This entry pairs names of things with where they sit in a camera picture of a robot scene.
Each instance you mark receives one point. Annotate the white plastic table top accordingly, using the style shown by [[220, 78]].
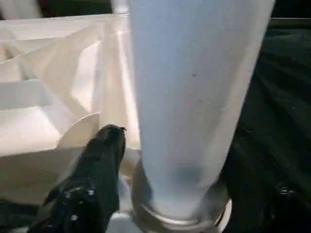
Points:
[[48, 97]]

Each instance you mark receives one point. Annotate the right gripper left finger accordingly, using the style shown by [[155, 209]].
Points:
[[85, 189]]

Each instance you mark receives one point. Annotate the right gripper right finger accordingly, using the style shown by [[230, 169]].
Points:
[[272, 204]]

